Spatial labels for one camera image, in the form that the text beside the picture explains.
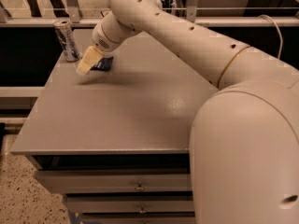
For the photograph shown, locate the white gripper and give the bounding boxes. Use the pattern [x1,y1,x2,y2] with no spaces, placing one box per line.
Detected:
[76,11,128,76]

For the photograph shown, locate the blue rxbar blueberry wrapper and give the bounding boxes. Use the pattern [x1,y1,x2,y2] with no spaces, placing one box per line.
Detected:
[92,57,113,72]

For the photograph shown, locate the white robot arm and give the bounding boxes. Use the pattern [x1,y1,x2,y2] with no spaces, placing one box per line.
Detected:
[77,0,299,224]

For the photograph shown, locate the silver redbull can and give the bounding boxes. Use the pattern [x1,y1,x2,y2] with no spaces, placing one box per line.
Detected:
[53,19,80,62]

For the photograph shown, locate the grey metal railing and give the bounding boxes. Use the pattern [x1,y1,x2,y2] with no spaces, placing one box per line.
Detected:
[0,0,299,27]

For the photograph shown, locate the person's legs in background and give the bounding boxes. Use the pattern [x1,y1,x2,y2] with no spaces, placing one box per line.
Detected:
[26,0,69,18]

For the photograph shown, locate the grey drawer cabinet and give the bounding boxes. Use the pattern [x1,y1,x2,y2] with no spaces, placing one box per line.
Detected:
[10,27,219,224]

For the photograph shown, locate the top grey drawer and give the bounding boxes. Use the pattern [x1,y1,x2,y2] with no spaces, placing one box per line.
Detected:
[35,170,192,194]

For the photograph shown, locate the grey drawer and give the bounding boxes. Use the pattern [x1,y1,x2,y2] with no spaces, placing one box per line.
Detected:
[63,193,194,214]
[35,170,192,194]
[80,213,195,224]

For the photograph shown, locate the middle grey drawer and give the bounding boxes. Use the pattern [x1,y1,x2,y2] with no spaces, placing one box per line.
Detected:
[63,193,194,214]

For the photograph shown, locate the bottom grey drawer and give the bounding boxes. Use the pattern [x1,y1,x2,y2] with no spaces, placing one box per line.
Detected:
[80,213,195,224]

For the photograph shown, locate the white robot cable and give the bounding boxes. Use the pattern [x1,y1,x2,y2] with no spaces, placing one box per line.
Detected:
[257,14,284,60]

